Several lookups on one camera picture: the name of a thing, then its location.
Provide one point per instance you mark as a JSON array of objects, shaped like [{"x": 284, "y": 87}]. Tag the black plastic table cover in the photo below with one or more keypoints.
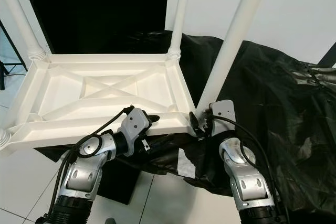
[{"x": 278, "y": 103}]

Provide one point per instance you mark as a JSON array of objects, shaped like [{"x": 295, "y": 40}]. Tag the black door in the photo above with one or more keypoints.
[{"x": 100, "y": 14}]

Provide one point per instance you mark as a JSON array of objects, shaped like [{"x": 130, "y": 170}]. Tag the black tripod stand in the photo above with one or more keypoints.
[{"x": 2, "y": 74}]

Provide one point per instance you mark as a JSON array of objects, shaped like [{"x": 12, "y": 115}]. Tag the black slanted bar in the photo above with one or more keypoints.
[{"x": 329, "y": 53}]

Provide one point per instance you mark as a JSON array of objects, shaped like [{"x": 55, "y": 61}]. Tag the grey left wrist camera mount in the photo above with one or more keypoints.
[{"x": 136, "y": 124}]

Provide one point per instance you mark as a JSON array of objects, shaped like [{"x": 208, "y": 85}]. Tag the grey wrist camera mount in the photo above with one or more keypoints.
[
  {"x": 223, "y": 113},
  {"x": 136, "y": 124}
]

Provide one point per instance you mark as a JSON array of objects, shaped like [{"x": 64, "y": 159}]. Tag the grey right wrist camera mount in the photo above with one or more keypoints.
[{"x": 223, "y": 113}]

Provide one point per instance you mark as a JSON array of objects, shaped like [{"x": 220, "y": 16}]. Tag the glass panel black frame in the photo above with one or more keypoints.
[{"x": 8, "y": 51}]

